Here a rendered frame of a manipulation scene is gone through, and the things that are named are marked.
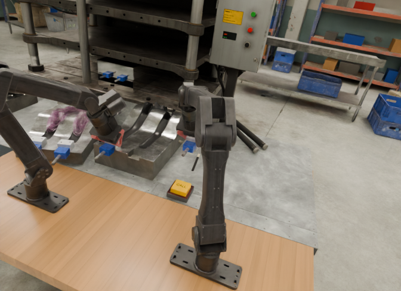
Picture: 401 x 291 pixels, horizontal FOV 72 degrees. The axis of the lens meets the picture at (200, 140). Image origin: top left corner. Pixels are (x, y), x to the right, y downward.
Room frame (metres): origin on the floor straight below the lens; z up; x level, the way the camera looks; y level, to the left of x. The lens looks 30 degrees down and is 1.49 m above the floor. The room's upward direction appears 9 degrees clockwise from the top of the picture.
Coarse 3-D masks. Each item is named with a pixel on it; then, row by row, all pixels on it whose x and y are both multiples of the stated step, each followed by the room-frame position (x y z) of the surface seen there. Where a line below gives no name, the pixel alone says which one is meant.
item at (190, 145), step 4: (188, 136) 0.96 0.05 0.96; (188, 140) 0.95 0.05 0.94; (192, 140) 0.94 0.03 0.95; (184, 144) 0.91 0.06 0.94; (188, 144) 0.91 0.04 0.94; (192, 144) 0.92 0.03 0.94; (184, 148) 0.91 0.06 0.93; (188, 148) 0.90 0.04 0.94; (192, 148) 0.90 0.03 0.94; (196, 148) 0.94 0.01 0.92; (184, 152) 0.86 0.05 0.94; (192, 152) 0.90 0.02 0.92
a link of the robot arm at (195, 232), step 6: (192, 228) 0.52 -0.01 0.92; (198, 228) 0.51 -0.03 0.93; (192, 234) 0.51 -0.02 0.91; (198, 234) 0.50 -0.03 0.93; (198, 240) 0.49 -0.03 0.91; (198, 246) 0.49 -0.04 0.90; (204, 246) 0.50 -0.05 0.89; (210, 246) 0.50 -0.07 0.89; (216, 246) 0.51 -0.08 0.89; (222, 246) 0.51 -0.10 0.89; (198, 252) 0.48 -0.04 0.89; (204, 252) 0.48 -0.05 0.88; (210, 252) 0.49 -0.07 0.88; (216, 252) 0.49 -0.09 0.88
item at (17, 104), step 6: (12, 96) 1.25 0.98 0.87; (18, 96) 1.26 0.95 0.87; (24, 96) 1.29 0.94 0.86; (30, 96) 1.32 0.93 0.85; (6, 102) 1.19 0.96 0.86; (12, 102) 1.22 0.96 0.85; (18, 102) 1.25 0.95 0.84; (24, 102) 1.28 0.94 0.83; (30, 102) 1.32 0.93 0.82; (36, 102) 1.35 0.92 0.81; (12, 108) 1.21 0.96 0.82; (18, 108) 1.24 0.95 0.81
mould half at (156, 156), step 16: (160, 112) 1.19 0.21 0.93; (128, 128) 1.08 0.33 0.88; (144, 128) 1.09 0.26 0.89; (96, 144) 0.90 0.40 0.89; (128, 144) 0.94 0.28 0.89; (160, 144) 0.98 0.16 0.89; (176, 144) 1.08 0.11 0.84; (96, 160) 0.90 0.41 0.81; (112, 160) 0.88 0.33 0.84; (128, 160) 0.87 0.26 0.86; (144, 160) 0.85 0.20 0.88; (160, 160) 0.91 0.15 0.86; (144, 176) 0.85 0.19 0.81
